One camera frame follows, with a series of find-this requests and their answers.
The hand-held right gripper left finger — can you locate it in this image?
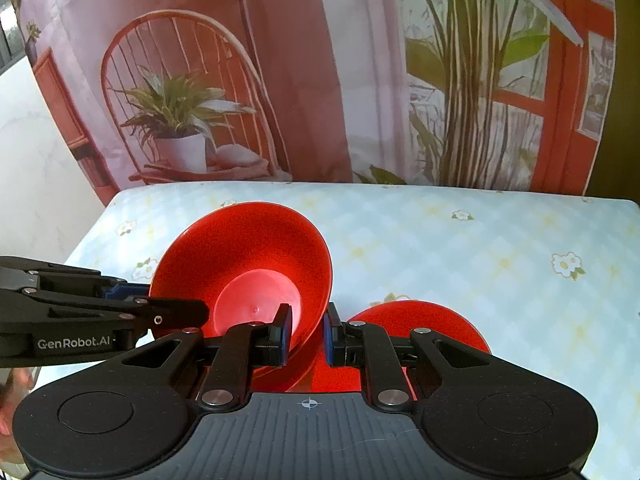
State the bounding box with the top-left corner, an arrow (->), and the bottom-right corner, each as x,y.
120,304 -> 294,411

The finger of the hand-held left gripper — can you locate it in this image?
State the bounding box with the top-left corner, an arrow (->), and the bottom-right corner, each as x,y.
127,298 -> 211,331
99,274 -> 152,302

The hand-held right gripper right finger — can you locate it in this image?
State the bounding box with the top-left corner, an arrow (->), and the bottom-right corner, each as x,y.
324,307 -> 493,409

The red bowl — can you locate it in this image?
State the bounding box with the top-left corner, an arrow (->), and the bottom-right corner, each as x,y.
149,202 -> 334,393
300,300 -> 492,395

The person's left hand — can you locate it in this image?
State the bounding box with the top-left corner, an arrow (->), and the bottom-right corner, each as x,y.
0,367 -> 37,463

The floral tablecloth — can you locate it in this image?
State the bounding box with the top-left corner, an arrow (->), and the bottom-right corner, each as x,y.
64,180 -> 640,480

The printed room backdrop cloth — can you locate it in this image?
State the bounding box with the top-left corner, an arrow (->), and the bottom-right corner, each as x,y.
7,0 -> 619,207

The dark window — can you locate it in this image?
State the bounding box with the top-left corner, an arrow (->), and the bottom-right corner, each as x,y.
0,2 -> 25,71

